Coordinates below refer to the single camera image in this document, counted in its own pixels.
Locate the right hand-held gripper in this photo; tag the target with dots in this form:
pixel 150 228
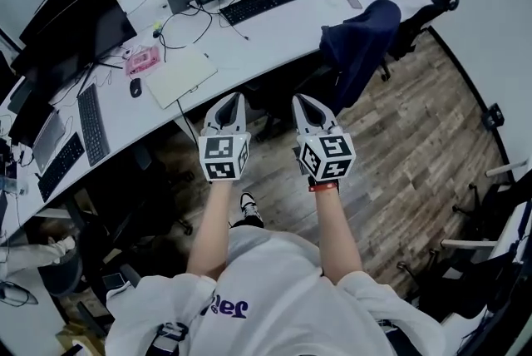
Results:
pixel 328 156

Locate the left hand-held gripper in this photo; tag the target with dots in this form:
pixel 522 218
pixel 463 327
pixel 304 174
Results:
pixel 222 156

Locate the notebook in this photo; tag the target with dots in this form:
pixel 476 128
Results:
pixel 180 77

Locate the person's right forearm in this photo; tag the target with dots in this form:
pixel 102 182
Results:
pixel 336 238

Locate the person's left forearm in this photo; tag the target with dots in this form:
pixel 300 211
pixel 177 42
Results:
pixel 208 229

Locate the red wristband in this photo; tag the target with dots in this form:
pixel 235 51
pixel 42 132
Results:
pixel 324 188

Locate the navy jacket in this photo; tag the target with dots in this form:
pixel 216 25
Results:
pixel 361 46

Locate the black computer mouse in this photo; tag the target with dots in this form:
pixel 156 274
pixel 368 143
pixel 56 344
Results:
pixel 135 87

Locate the black and white sneaker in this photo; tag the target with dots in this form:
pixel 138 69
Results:
pixel 250 209

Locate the pink wipes packet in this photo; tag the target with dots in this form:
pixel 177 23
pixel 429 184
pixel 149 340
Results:
pixel 143 60

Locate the person's black trousers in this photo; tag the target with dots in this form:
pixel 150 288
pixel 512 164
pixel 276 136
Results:
pixel 247 224

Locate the yellow green small figurine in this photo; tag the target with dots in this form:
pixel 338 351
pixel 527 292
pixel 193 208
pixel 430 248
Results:
pixel 157 26

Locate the white round puck device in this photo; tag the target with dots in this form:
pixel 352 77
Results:
pixel 126 52

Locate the grey smartphone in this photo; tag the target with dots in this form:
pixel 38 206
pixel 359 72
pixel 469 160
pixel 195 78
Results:
pixel 353 0

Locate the long black keyboard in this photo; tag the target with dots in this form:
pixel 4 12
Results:
pixel 93 123

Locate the black mesh office chair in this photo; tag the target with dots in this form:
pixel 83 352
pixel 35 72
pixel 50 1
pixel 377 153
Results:
pixel 415 26

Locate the large black monitor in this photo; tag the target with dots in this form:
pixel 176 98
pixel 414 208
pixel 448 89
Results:
pixel 83 42

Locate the small black keyboard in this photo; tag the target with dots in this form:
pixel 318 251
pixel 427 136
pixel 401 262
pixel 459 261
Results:
pixel 60 165

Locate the grey laptop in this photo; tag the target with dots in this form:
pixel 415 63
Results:
pixel 47 140

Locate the white sweatshirt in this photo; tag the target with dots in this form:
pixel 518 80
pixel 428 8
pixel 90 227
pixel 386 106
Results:
pixel 274 304

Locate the white metal table frame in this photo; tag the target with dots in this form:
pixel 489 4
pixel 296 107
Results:
pixel 469 244

